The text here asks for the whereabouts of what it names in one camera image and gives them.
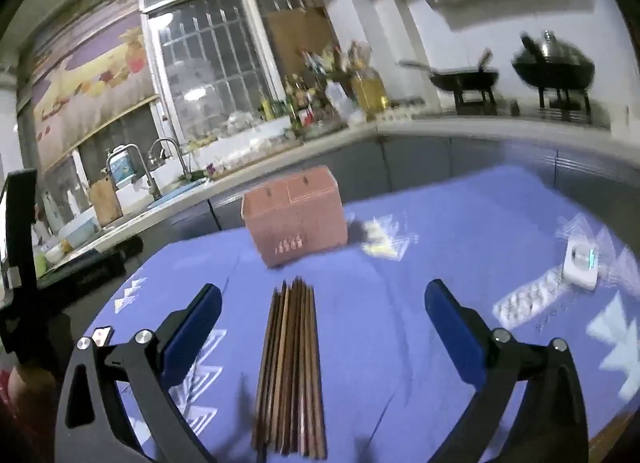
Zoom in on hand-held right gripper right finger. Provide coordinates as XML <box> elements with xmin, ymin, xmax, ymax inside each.
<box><xmin>424</xmin><ymin>279</ymin><xmax>591</xmax><ymax>463</ymax></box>

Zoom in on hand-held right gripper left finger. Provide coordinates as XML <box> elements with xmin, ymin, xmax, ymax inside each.
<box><xmin>54</xmin><ymin>283</ymin><xmax>223</xmax><ymax>463</ymax></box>

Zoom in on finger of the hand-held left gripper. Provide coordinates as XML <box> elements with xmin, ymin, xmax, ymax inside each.
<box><xmin>102</xmin><ymin>237</ymin><xmax>145</xmax><ymax>264</ymax></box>

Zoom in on bundle of wooden chopsticks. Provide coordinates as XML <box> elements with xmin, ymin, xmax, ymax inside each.
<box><xmin>250</xmin><ymin>277</ymin><xmax>328</xmax><ymax>461</ymax></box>

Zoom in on pink perforated plastic basket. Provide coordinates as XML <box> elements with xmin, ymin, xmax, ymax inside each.
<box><xmin>241</xmin><ymin>166</ymin><xmax>349</xmax><ymax>269</ymax></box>

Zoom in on person's left forearm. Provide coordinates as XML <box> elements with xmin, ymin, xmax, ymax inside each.
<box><xmin>0</xmin><ymin>365</ymin><xmax>58</xmax><ymax>463</ymax></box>

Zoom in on wooden cutting board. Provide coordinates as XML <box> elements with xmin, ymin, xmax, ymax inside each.
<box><xmin>89</xmin><ymin>178</ymin><xmax>124</xmax><ymax>228</ymax></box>

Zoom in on pale blue plastic basin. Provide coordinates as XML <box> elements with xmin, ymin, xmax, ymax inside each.
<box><xmin>60</xmin><ymin>215</ymin><xmax>101</xmax><ymax>249</ymax></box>

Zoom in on blue kitchen sink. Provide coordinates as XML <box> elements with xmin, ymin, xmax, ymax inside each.
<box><xmin>147</xmin><ymin>179</ymin><xmax>208</xmax><ymax>208</ymax></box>

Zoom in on blue and white filter box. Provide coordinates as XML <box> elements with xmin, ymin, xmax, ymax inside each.
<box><xmin>107</xmin><ymin>150</ymin><xmax>137</xmax><ymax>188</ymax></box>

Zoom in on blue printed tablecloth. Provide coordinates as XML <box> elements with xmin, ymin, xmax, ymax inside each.
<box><xmin>82</xmin><ymin>163</ymin><xmax>640</xmax><ymax>463</ymax></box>

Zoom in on tall steel faucet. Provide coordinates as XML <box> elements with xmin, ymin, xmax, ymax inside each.
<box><xmin>105</xmin><ymin>143</ymin><xmax>162</xmax><ymax>200</ymax></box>

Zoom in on curved steel faucet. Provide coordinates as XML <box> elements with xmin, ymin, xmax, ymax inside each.
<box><xmin>149</xmin><ymin>138</ymin><xmax>192</xmax><ymax>180</ymax></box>

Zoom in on small white electronic device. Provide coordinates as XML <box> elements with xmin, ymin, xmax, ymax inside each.
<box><xmin>561</xmin><ymin>237</ymin><xmax>599</xmax><ymax>290</ymax></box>

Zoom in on grey kitchen cabinets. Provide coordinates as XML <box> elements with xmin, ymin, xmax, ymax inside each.
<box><xmin>120</xmin><ymin>135</ymin><xmax>640</xmax><ymax>254</ymax></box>

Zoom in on barred kitchen window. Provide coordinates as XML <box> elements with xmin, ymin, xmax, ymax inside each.
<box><xmin>145</xmin><ymin>0</ymin><xmax>282</xmax><ymax>144</ymax></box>

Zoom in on white kitchen countertop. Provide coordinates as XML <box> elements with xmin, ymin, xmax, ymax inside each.
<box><xmin>30</xmin><ymin>113</ymin><xmax>640</xmax><ymax>269</ymax></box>

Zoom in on row of condiment bottles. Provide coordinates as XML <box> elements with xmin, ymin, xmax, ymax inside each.
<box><xmin>257</xmin><ymin>48</ymin><xmax>351</xmax><ymax>130</ymax></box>

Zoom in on white egg tray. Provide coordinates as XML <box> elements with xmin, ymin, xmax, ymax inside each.
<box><xmin>377</xmin><ymin>103</ymin><xmax>428</xmax><ymax>122</ymax></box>

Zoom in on black gas stove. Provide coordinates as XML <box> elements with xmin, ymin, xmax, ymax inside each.
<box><xmin>440</xmin><ymin>103</ymin><xmax>613</xmax><ymax>131</ymax></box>

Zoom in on black burner grate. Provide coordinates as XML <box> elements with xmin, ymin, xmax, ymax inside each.
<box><xmin>537</xmin><ymin>87</ymin><xmax>593</xmax><ymax>114</ymax></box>
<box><xmin>452</xmin><ymin>88</ymin><xmax>498</xmax><ymax>116</ymax></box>

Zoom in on white plastic jug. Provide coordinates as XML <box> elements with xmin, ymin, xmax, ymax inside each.
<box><xmin>325</xmin><ymin>82</ymin><xmax>352</xmax><ymax>114</ymax></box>

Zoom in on large cooking oil bottle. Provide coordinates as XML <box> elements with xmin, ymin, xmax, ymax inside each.
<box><xmin>350</xmin><ymin>68</ymin><xmax>389</xmax><ymax>117</ymax></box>

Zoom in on brown wooden board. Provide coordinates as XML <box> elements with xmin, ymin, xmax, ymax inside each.
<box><xmin>265</xmin><ymin>8</ymin><xmax>342</xmax><ymax>84</ymax></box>

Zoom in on black wok with lid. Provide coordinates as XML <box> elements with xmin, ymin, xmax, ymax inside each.
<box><xmin>510</xmin><ymin>29</ymin><xmax>597</xmax><ymax>91</ymax></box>

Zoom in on fruit wall poster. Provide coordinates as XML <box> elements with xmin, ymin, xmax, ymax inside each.
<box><xmin>30</xmin><ymin>0</ymin><xmax>157</xmax><ymax>170</ymax></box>

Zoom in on black wok with handle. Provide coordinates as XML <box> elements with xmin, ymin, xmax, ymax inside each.
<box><xmin>427</xmin><ymin>50</ymin><xmax>501</xmax><ymax>94</ymax></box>

